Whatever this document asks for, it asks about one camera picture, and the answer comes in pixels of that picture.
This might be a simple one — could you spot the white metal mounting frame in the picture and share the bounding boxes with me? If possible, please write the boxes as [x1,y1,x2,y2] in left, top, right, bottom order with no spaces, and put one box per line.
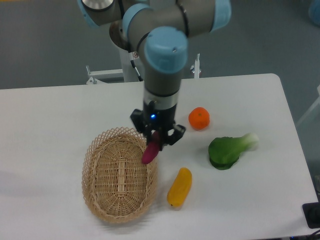
[85,53,203,85]

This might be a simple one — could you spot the purple sweet potato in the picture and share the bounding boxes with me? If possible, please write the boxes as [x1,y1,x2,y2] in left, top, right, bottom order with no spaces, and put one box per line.
[141,131,160,165]

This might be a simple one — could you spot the black device at table edge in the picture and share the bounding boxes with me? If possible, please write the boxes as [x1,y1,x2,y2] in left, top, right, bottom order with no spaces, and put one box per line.
[302,202,320,229]

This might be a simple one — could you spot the woven wicker oval basket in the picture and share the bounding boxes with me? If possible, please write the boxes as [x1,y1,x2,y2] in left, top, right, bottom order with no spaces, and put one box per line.
[81,127,158,224]

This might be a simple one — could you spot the black cable on pedestal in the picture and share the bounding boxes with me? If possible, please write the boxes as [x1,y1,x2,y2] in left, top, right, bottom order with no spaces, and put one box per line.
[128,51,144,82]

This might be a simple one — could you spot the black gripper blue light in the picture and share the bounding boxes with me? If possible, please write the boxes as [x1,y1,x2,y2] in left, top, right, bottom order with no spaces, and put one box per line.
[130,96,186,151]

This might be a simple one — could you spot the orange tangerine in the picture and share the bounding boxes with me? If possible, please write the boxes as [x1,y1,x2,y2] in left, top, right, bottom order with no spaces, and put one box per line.
[188,106,210,130]

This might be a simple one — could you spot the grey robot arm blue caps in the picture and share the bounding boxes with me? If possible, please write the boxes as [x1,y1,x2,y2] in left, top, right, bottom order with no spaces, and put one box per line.
[78,0,232,149]

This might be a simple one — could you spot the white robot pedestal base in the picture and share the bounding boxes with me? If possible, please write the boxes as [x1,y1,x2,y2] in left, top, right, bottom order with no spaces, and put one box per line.
[119,48,144,83]

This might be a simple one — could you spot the green bok choy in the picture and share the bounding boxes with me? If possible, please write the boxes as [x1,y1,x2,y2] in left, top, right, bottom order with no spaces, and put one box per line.
[208,133,259,170]

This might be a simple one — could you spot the yellow mango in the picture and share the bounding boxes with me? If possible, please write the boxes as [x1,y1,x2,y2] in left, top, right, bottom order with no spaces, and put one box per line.
[166,167,193,208]

